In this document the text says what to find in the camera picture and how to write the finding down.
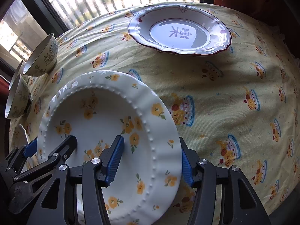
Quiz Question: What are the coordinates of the yellow flower plate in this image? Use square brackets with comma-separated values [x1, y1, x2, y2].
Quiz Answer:
[37, 70, 183, 225]

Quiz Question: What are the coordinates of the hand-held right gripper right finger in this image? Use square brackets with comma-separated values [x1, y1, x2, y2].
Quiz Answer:
[179, 136, 272, 225]

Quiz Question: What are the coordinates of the yellow printed tablecloth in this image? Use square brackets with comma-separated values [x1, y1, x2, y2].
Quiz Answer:
[8, 2, 300, 225]

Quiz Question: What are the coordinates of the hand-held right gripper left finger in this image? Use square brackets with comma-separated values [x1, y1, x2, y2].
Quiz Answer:
[26, 135, 125, 225]

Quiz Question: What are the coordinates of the black window frame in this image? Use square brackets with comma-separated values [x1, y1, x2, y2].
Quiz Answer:
[19, 0, 68, 37]

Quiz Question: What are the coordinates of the red-rimmed white plate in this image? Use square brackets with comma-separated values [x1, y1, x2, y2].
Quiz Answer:
[128, 6, 232, 57]

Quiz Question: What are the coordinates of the floral bowl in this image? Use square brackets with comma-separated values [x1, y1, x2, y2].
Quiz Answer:
[23, 33, 58, 77]
[5, 74, 32, 119]
[8, 60, 30, 91]

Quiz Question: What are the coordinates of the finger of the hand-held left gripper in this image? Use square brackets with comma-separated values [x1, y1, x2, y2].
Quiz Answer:
[5, 137, 38, 170]
[13, 135, 78, 186]

